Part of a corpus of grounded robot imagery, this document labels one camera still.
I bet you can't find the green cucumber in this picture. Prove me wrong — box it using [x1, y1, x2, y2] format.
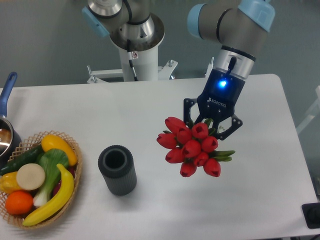
[0, 144, 44, 176]

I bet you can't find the orange fruit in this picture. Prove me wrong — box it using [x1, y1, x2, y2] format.
[5, 190, 33, 215]

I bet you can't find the black device at table edge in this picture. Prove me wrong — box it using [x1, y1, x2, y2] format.
[301, 202, 320, 229]

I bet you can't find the red tulip bouquet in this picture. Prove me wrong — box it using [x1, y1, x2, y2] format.
[156, 116, 235, 177]

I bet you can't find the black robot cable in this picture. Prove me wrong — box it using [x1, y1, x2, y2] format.
[126, 39, 139, 82]

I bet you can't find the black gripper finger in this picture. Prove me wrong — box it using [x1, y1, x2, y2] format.
[183, 98, 205, 127]
[216, 114, 243, 141]

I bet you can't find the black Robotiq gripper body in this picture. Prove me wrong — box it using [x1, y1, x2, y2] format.
[196, 69, 245, 124]

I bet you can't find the yellow banana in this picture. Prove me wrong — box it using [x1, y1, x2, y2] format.
[22, 163, 75, 227]

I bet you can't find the green bok choy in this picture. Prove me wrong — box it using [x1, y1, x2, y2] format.
[33, 149, 69, 208]

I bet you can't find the beige round radish slice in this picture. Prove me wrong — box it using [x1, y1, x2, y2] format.
[16, 163, 46, 191]

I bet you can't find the blue handled saucepan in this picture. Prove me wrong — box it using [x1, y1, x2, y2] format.
[0, 72, 21, 169]

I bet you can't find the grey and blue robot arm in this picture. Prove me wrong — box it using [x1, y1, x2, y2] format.
[82, 0, 275, 140]

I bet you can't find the yellow bell pepper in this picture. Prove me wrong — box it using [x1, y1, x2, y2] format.
[0, 171, 22, 194]

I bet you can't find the dark grey ribbed vase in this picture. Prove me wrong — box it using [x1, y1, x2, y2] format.
[98, 145, 137, 196]

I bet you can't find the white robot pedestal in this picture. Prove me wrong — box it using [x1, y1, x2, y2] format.
[83, 9, 178, 84]

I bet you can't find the woven wicker basket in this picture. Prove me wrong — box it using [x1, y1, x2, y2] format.
[0, 130, 83, 229]

